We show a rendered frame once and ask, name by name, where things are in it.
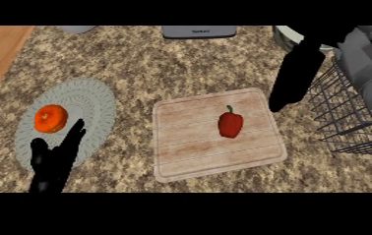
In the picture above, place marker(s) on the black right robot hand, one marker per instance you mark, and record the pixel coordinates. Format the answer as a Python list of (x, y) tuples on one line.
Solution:
[(297, 71)]

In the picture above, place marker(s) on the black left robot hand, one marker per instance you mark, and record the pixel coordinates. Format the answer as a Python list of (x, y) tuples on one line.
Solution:
[(50, 166)]

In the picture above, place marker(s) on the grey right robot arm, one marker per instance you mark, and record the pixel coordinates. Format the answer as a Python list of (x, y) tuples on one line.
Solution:
[(357, 58)]

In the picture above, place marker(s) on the red bell pepper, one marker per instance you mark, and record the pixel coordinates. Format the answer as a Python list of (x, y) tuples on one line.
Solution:
[(229, 123)]

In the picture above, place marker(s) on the pale wooden cutting board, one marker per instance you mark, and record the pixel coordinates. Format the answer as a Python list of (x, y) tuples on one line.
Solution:
[(216, 134)]

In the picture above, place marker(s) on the white round bowl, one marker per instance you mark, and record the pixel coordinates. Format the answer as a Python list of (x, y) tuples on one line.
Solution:
[(291, 37)]

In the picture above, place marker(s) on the grey woven round placemat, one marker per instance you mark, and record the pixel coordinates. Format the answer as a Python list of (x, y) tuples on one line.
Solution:
[(68, 121)]

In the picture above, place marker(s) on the orange round fruit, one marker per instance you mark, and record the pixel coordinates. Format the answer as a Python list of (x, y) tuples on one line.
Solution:
[(49, 118)]

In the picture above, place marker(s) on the grey flat appliance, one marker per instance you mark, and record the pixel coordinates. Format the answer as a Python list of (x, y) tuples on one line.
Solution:
[(199, 31)]

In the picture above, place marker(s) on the brown wooden panel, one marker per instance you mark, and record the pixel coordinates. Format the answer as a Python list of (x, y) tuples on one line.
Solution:
[(10, 45)]

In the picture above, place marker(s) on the grey rounded object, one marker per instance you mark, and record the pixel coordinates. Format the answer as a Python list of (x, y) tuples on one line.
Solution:
[(74, 28)]

